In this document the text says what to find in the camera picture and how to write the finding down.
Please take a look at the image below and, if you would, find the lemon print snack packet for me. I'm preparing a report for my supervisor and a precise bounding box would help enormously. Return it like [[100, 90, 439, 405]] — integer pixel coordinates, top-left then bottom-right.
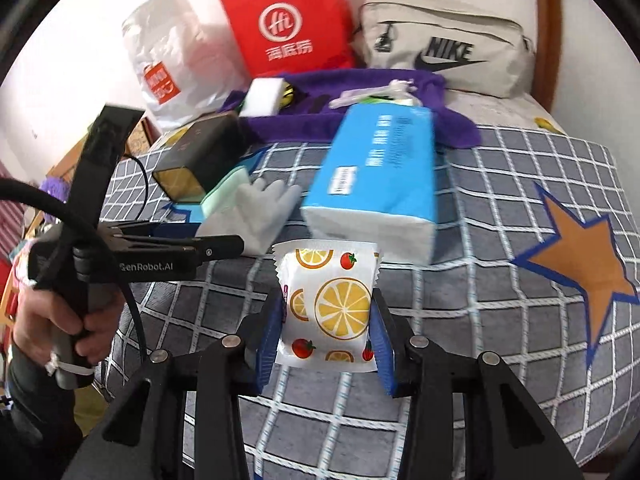
[[273, 240, 381, 373]]

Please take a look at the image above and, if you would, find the white glove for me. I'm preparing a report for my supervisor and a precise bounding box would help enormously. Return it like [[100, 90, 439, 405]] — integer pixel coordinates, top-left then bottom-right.
[[196, 178, 302, 256]]

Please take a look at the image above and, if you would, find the blue tissue pack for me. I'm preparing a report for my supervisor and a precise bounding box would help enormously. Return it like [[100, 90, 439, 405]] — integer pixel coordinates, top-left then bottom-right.
[[300, 103, 437, 266]]

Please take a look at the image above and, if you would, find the white sponge block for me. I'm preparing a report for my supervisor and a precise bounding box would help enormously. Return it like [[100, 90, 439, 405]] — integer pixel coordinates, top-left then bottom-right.
[[239, 77, 286, 118]]

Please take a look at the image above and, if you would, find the yellow black pouch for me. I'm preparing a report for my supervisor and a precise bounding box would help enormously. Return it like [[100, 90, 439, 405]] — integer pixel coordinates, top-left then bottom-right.
[[279, 84, 295, 110]]

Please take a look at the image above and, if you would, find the white mesh drawstring bag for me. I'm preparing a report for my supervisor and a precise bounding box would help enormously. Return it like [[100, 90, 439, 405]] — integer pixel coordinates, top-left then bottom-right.
[[329, 79, 423, 110]]

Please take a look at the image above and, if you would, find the person left hand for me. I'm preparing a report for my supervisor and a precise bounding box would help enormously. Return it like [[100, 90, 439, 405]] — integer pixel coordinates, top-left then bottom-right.
[[12, 285, 125, 366]]

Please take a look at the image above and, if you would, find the wooden stool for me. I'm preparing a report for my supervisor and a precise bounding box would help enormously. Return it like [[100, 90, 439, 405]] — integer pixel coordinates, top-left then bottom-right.
[[47, 134, 88, 183]]

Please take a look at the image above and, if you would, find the dark green tea box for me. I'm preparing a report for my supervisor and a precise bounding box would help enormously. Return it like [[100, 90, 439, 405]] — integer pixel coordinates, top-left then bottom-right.
[[152, 112, 248, 203]]

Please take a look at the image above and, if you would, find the grey checkered blanket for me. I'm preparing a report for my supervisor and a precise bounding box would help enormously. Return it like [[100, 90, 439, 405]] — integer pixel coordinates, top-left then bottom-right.
[[89, 123, 640, 480]]

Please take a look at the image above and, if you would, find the white Miniso plastic bag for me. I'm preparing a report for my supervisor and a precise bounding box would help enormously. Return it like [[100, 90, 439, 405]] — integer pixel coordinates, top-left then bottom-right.
[[122, 0, 247, 131]]

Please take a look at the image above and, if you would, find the purple towel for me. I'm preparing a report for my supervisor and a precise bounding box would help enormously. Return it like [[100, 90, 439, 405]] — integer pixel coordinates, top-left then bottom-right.
[[240, 68, 482, 148]]

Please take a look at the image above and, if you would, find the newspaper sheet with lemons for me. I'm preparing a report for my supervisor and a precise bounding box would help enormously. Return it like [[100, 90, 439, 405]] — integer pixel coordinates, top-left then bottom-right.
[[445, 90, 564, 133]]

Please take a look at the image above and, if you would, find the grey Nike pouch bag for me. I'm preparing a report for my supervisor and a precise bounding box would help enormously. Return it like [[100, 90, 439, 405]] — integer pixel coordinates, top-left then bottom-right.
[[356, 0, 535, 98]]

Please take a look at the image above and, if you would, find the red Haidilao paper bag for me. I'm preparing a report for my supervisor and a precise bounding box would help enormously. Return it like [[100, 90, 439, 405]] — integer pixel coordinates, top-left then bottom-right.
[[220, 0, 356, 78]]

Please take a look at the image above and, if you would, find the brown wooden door frame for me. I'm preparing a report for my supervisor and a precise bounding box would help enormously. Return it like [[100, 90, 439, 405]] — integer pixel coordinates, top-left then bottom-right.
[[532, 0, 563, 112]]

